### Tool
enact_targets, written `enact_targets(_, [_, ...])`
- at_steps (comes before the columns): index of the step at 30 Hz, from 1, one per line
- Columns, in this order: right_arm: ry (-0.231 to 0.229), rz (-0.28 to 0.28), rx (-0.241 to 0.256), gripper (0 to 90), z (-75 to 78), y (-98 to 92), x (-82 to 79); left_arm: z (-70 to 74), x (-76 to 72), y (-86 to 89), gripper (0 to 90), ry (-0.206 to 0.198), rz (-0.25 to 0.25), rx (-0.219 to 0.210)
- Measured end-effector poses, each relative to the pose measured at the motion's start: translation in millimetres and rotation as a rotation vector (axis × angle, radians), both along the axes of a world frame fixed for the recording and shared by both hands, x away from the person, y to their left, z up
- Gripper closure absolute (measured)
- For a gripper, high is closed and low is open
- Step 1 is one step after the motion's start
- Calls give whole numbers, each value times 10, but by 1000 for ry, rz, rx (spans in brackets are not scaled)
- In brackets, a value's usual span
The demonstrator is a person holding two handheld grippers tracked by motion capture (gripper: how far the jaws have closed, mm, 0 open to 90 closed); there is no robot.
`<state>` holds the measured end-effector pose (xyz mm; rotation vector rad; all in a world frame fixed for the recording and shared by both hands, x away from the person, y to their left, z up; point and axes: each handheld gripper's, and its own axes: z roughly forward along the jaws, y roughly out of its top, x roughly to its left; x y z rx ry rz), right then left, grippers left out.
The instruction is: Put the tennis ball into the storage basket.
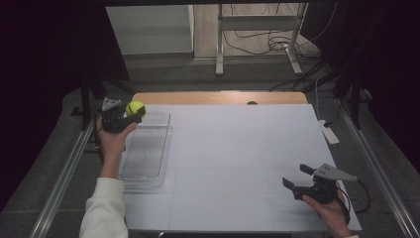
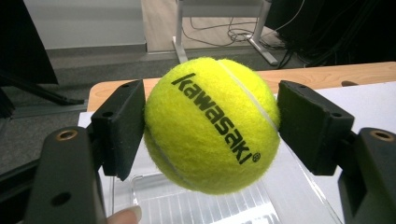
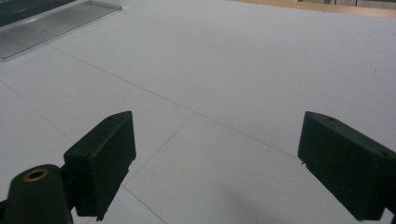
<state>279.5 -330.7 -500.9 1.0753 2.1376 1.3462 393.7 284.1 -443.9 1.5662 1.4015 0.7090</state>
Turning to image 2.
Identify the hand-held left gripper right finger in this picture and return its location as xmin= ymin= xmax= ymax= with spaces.
xmin=276 ymin=79 xmax=356 ymax=176

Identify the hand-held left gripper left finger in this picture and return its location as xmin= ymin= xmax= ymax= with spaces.
xmin=89 ymin=78 xmax=147 ymax=182

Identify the yellow tennis ball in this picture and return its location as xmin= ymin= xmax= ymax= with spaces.
xmin=143 ymin=56 xmax=281 ymax=196

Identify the clear plastic tray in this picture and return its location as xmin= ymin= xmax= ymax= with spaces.
xmin=110 ymin=138 xmax=344 ymax=224

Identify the white board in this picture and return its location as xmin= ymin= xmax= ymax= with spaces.
xmin=78 ymin=81 xmax=396 ymax=224

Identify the black stand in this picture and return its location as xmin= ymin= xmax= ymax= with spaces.
xmin=0 ymin=68 xmax=86 ymax=119

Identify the dark curtain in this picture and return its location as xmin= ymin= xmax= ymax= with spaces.
xmin=264 ymin=0 xmax=396 ymax=68
xmin=0 ymin=0 xmax=59 ymax=86

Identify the white cabinet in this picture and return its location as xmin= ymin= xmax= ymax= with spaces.
xmin=22 ymin=0 xmax=148 ymax=51

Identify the aluminium floor rail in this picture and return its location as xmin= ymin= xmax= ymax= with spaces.
xmin=11 ymin=101 xmax=89 ymax=119

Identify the grey metal desk frame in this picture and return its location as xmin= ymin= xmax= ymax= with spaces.
xmin=172 ymin=0 xmax=280 ymax=66

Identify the tangle of black floor cables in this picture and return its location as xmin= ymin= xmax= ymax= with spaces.
xmin=181 ymin=0 xmax=306 ymax=49

